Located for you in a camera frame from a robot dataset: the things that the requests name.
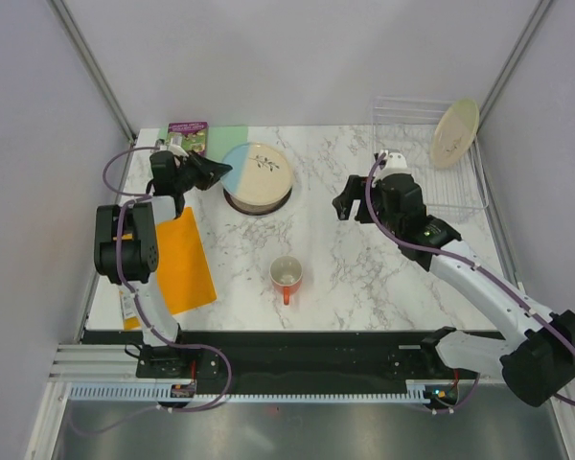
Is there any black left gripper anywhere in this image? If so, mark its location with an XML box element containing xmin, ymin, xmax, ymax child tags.
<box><xmin>173</xmin><ymin>149</ymin><xmax>231</xmax><ymax>193</ymax></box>

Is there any blue and cream plate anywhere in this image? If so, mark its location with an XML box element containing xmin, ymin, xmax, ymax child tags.
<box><xmin>221</xmin><ymin>143</ymin><xmax>294</xmax><ymax>190</ymax></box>

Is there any dark red rimmed plate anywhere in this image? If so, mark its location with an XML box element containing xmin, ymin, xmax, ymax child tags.
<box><xmin>223</xmin><ymin>185</ymin><xmax>293</xmax><ymax>217</ymax></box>

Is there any cream yellow plate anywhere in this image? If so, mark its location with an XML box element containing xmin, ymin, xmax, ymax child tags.
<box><xmin>429</xmin><ymin>98</ymin><xmax>480</xmax><ymax>169</ymax></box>

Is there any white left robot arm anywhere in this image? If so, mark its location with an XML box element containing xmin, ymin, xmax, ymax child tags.
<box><xmin>94</xmin><ymin>147</ymin><xmax>233</xmax><ymax>377</ymax></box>

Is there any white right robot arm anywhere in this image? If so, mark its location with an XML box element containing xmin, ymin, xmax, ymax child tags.
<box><xmin>332</xmin><ymin>172</ymin><xmax>575</xmax><ymax>407</ymax></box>

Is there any green clipboard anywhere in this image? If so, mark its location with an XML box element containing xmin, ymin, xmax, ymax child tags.
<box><xmin>157</xmin><ymin>125</ymin><xmax>248</xmax><ymax>161</ymax></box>

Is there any purple paperback book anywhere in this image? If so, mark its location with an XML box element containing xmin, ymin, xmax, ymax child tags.
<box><xmin>167</xmin><ymin>122</ymin><xmax>208</xmax><ymax>156</ymax></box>

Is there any orange ceramic mug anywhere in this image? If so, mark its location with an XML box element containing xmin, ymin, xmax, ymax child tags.
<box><xmin>269</xmin><ymin>255</ymin><xmax>304</xmax><ymax>306</ymax></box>

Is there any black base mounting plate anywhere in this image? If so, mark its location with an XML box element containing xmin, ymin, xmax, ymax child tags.
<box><xmin>133</xmin><ymin>329</ymin><xmax>509</xmax><ymax>397</ymax></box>

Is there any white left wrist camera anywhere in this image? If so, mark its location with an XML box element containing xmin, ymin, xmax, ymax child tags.
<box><xmin>166</xmin><ymin>134</ymin><xmax>188</xmax><ymax>156</ymax></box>

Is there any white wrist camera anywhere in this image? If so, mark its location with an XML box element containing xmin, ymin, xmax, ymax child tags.
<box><xmin>166</xmin><ymin>134</ymin><xmax>188</xmax><ymax>156</ymax></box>
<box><xmin>375</xmin><ymin>149</ymin><xmax>411</xmax><ymax>180</ymax></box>

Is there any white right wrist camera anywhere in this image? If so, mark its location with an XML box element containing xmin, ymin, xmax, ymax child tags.
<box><xmin>375</xmin><ymin>149</ymin><xmax>411</xmax><ymax>180</ymax></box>

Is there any clear wire dish rack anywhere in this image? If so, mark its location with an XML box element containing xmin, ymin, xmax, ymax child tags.
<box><xmin>371</xmin><ymin>96</ymin><xmax>489</xmax><ymax>222</ymax></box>

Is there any white slotted cable duct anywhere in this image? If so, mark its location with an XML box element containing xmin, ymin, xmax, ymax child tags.
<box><xmin>68</xmin><ymin>382</ymin><xmax>458</xmax><ymax>404</ymax></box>

